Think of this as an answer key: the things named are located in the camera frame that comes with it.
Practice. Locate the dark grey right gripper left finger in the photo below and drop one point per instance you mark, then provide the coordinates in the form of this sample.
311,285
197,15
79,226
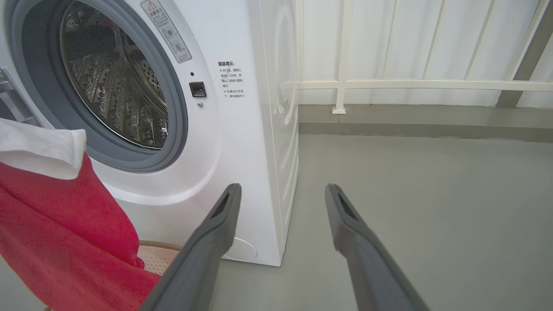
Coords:
194,259

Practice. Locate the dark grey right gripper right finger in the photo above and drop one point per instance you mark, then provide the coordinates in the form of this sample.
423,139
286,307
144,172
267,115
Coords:
371,268

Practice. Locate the red and white garment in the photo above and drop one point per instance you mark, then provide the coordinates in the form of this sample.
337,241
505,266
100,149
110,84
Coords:
65,224

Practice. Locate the cream perforated laundry basket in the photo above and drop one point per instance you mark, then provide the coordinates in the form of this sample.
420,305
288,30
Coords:
157,257

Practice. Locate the white front-load washing machine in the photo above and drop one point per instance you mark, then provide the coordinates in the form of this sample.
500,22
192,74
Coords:
242,151

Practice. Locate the black door lock socket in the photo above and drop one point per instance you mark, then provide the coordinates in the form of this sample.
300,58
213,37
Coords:
198,89

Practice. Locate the perforated steel washer drum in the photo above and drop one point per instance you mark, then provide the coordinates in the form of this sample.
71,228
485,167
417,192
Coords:
108,86

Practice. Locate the round white filter cover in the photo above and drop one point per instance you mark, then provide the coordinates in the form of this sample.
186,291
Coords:
242,250

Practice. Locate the white metal railing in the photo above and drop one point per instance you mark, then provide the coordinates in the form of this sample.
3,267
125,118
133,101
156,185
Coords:
343,65

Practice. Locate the grey warning label sticker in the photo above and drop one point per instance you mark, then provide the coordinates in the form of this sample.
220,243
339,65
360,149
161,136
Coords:
166,30

